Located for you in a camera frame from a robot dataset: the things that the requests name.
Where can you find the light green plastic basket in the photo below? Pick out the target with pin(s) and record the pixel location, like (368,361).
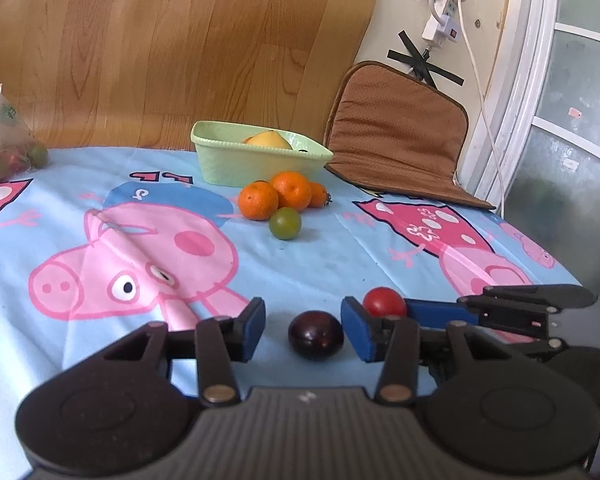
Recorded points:
(250,165)

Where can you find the pile of bagged small tomatoes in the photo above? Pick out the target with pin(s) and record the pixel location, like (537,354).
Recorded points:
(10,160)

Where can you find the orange tomato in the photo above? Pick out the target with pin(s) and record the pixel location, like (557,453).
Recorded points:
(319,195)

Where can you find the wood-pattern vinyl sheet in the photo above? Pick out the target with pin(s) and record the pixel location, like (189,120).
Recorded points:
(155,50)

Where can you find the white plug adapter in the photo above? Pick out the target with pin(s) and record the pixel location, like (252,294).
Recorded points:
(437,30)

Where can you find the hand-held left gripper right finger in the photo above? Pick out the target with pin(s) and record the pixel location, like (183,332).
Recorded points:
(357,330)

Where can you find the white door frame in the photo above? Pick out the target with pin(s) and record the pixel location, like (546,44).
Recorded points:
(525,60)

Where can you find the clear plastic bag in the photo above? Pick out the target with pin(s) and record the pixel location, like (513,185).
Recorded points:
(0,125)

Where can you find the black tape cross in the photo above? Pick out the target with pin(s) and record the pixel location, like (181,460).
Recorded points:
(420,62)

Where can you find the orange mandarin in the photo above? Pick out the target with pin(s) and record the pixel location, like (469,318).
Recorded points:
(257,201)
(292,189)

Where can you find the dark purple plum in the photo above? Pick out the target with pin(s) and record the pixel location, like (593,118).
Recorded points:
(315,335)

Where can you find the large yellow grapefruit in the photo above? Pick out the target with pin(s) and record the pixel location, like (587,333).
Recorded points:
(269,140)

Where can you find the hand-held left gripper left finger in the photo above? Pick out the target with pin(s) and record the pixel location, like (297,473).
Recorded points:
(252,330)

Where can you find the frosted glass door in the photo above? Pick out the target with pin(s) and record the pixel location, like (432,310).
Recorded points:
(580,135)

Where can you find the white power strip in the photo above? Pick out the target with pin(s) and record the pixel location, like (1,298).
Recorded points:
(452,5)

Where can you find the red tomato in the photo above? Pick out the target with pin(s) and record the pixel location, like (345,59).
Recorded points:
(384,302)

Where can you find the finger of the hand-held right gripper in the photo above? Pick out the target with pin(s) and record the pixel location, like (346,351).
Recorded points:
(540,347)
(440,313)

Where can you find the brown quilted seat cushion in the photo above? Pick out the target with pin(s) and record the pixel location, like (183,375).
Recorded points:
(395,125)

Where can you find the cartoon pig printed blanket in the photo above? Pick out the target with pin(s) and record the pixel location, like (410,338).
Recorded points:
(300,270)

